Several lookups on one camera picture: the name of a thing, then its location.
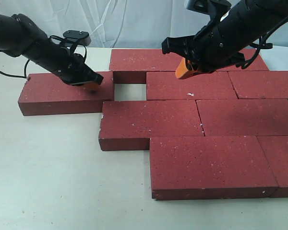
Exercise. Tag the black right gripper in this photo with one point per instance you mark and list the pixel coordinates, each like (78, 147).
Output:
(216, 47)

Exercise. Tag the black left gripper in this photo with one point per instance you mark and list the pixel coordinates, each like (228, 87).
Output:
(72, 70)

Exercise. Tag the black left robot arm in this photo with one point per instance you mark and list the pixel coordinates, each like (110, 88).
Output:
(20, 36)

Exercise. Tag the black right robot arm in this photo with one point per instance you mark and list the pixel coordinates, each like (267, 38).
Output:
(273, 12)

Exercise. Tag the back row left red brick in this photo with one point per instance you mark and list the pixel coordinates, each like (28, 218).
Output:
(129, 66)

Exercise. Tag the second row right red brick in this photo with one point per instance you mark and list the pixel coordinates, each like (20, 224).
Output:
(260, 84)

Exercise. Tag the back row right red brick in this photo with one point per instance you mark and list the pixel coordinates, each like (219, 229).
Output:
(257, 65)

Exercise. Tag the third row red brick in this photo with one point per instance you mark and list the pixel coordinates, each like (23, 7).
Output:
(244, 117)

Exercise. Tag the front row large red brick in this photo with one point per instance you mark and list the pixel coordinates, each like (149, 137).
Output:
(190, 168)

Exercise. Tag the white plastic backdrop sheet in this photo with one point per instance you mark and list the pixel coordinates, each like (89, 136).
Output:
(112, 23)

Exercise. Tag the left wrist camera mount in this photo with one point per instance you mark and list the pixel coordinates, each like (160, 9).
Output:
(80, 37)

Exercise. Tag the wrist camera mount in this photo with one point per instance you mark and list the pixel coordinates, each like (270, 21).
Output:
(80, 37)
(216, 9)

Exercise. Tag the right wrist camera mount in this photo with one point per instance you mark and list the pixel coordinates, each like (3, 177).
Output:
(216, 9)

